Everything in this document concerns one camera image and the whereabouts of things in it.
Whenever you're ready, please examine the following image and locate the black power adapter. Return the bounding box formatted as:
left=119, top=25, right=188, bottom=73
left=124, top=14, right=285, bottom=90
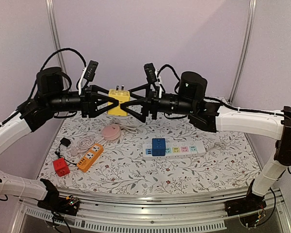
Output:
left=60, top=137, right=71, bottom=147

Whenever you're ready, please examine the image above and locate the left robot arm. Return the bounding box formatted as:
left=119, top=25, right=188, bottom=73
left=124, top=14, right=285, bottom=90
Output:
left=0, top=67, right=119, bottom=211

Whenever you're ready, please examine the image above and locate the left aluminium post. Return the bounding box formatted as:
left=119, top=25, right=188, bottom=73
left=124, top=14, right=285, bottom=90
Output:
left=45, top=0, right=66, bottom=71

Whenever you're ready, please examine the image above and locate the white multi-socket power strip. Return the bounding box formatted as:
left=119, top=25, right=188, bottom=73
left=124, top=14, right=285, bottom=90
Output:
left=141, top=141, right=206, bottom=159

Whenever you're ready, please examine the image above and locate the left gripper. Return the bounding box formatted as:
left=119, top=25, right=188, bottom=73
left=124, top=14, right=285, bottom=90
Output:
left=47, top=84, right=119, bottom=117

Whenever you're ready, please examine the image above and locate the red cube socket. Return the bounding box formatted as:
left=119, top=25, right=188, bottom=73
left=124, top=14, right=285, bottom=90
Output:
left=53, top=158, right=70, bottom=177

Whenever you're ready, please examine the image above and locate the orange power strip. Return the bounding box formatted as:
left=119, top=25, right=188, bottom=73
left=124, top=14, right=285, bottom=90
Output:
left=77, top=143, right=104, bottom=172

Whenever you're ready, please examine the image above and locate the aluminium front rail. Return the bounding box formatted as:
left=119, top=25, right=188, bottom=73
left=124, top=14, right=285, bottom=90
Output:
left=10, top=188, right=291, bottom=233

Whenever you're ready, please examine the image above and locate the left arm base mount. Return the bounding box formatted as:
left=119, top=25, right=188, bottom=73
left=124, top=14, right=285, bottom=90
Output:
left=37, top=179, right=80, bottom=216

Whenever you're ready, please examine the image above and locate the floral table mat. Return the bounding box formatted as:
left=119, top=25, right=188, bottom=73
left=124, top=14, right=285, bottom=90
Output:
left=39, top=114, right=260, bottom=196

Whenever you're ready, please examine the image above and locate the pink round socket hub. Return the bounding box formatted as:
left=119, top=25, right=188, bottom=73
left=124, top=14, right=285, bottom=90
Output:
left=101, top=124, right=121, bottom=141

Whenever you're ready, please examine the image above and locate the yellow cube socket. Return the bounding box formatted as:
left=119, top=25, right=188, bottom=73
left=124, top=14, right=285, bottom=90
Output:
left=107, top=85, right=130, bottom=117

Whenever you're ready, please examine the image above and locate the right aluminium post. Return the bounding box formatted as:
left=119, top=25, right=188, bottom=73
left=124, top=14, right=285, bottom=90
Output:
left=228, top=0, right=257, bottom=103

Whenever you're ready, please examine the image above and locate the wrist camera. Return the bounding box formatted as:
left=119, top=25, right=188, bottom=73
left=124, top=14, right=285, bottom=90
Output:
left=77, top=60, right=98, bottom=96
left=143, top=63, right=164, bottom=98

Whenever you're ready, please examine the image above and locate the white cable with plug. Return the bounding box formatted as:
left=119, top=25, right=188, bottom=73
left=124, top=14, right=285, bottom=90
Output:
left=115, top=122, right=146, bottom=133

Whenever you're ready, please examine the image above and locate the blue cube socket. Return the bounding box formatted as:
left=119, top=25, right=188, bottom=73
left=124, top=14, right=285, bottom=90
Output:
left=152, top=138, right=166, bottom=157

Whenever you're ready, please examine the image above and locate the coiled white cable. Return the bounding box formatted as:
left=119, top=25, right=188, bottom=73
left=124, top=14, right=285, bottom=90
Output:
left=70, top=136, right=97, bottom=156

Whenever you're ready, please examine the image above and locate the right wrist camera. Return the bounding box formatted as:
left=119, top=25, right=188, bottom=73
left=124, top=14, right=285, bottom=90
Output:
left=143, top=63, right=164, bottom=98

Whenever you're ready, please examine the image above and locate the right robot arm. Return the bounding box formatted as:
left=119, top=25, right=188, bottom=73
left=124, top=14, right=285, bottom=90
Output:
left=120, top=71, right=291, bottom=212

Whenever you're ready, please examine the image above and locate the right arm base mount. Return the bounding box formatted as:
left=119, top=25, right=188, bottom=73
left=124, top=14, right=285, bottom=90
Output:
left=224, top=184, right=266, bottom=228

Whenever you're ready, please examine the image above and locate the aluminium post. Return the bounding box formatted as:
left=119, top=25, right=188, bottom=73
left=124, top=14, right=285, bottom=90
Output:
left=45, top=0, right=66, bottom=71
left=228, top=0, right=257, bottom=103

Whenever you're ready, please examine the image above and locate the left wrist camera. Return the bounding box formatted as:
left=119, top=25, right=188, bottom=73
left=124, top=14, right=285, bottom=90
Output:
left=77, top=60, right=98, bottom=96

